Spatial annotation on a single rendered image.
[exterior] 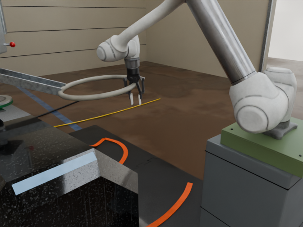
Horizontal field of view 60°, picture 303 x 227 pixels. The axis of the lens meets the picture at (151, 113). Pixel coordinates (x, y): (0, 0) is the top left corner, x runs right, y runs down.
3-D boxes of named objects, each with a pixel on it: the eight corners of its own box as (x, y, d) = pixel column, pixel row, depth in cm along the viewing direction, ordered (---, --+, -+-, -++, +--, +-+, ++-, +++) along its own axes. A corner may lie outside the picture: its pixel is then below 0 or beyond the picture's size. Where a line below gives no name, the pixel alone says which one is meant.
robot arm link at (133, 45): (130, 55, 160) (115, 59, 151) (128, 28, 154) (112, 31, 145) (144, 56, 154) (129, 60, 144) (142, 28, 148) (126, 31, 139)
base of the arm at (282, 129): (253, 113, 136) (254, 102, 133) (298, 126, 120) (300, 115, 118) (233, 123, 125) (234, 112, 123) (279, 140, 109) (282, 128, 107)
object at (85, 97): (48, 106, 140) (47, 100, 139) (67, 83, 186) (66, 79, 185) (139, 95, 143) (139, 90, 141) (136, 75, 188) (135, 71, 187)
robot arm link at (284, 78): (294, 113, 120) (304, 65, 111) (285, 128, 107) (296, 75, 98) (258, 106, 129) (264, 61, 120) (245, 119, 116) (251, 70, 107)
